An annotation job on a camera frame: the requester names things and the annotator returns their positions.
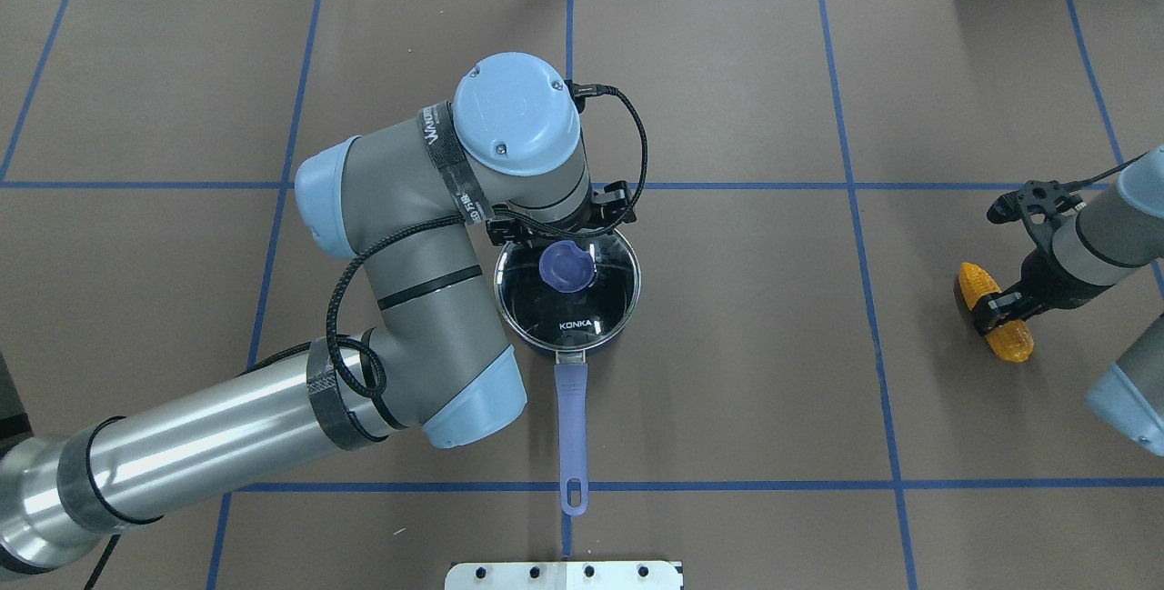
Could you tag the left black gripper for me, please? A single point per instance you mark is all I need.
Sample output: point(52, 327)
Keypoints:
point(502, 230)

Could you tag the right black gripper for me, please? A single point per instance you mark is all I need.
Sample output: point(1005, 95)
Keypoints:
point(1036, 280)

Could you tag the yellow corn cob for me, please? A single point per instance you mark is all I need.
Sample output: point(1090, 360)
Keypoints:
point(1010, 339)

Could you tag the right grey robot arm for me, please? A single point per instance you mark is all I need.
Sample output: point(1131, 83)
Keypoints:
point(1080, 248)

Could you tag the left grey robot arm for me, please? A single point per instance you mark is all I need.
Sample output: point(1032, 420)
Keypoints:
point(410, 337)

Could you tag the dark blue saucepan purple handle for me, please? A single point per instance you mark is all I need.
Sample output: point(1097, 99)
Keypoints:
point(571, 374)

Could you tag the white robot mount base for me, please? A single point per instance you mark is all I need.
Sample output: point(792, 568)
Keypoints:
point(611, 574)

